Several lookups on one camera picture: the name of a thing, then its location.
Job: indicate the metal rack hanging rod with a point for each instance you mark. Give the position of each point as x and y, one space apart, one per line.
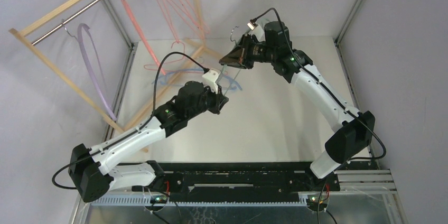
52 15

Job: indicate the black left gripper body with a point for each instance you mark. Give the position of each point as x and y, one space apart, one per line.
208 99

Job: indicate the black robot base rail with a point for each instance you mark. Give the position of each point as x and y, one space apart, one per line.
235 183

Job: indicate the aluminium frame post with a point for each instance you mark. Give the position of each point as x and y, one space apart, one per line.
356 6
117 22

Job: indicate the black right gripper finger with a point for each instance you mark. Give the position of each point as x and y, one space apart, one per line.
241 51
235 63

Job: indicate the pink curved plastic hanger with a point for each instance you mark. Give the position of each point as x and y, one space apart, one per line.
139 32

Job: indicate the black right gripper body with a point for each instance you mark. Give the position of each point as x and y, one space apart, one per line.
246 52

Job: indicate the right aluminium frame post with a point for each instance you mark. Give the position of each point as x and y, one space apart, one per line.
356 6

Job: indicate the purple plastic hanger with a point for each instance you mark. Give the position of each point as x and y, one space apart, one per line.
82 29

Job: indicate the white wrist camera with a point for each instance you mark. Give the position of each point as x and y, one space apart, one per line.
210 79
256 30

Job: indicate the pink notched hanger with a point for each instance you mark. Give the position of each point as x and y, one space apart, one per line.
168 23

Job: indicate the wooden clothes rack frame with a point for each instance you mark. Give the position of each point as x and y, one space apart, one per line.
41 113

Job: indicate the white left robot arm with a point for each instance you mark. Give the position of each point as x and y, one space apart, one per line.
98 170

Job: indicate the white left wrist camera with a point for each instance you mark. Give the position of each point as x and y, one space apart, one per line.
210 79

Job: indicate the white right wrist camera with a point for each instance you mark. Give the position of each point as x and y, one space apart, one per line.
256 30

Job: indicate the blue plastic hanger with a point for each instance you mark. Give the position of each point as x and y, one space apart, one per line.
163 80

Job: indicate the left aluminium frame post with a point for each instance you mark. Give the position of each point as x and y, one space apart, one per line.
117 22

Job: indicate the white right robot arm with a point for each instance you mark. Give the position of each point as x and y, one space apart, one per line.
353 130

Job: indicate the green plastic hanger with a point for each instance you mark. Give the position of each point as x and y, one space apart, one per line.
225 74

